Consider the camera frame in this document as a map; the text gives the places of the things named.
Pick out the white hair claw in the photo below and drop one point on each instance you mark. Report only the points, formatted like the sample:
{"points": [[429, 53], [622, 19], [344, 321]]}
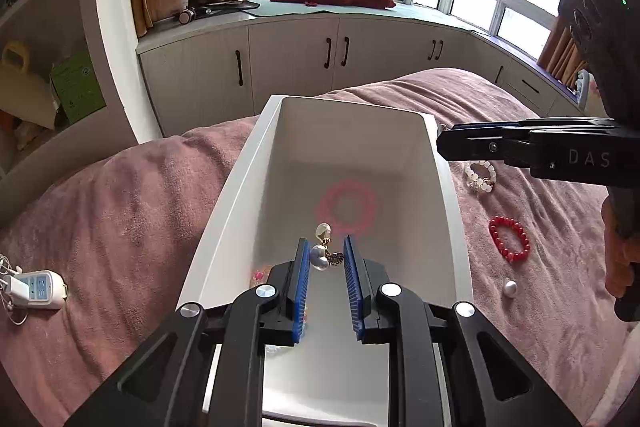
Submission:
{"points": [[582, 86]]}

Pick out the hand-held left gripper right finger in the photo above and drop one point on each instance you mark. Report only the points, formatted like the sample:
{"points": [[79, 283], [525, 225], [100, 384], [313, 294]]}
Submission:
{"points": [[352, 292]]}

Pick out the green cardboard box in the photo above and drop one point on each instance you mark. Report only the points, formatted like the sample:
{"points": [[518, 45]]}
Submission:
{"points": [[77, 89]]}

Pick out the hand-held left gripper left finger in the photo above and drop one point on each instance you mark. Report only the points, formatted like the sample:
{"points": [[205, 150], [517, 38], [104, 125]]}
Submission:
{"points": [[302, 292]]}

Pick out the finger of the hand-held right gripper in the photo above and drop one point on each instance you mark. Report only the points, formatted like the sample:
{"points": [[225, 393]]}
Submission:
{"points": [[475, 146], [560, 123]]}

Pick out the black flat device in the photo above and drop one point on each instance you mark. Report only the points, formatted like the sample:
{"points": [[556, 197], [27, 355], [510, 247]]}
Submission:
{"points": [[230, 6]]}

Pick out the person's right hand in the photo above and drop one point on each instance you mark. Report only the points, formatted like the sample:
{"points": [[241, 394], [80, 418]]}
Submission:
{"points": [[617, 262]]}

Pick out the pearl drop earring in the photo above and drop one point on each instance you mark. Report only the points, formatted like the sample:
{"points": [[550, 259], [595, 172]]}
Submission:
{"points": [[318, 255]]}

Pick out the mauve bed blanket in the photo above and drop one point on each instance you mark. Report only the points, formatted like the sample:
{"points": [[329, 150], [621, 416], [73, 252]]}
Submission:
{"points": [[125, 207]]}

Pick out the white bay window cabinet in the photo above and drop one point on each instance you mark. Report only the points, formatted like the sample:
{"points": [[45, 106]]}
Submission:
{"points": [[290, 62]]}

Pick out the white rectangular storage box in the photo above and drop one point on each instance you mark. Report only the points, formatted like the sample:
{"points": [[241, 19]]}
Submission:
{"points": [[350, 147]]}

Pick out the white power strip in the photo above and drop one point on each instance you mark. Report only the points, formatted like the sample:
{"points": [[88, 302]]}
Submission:
{"points": [[42, 289]]}

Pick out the green window seat mat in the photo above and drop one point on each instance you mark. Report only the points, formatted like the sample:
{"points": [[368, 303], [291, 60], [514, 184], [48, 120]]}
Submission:
{"points": [[300, 9]]}

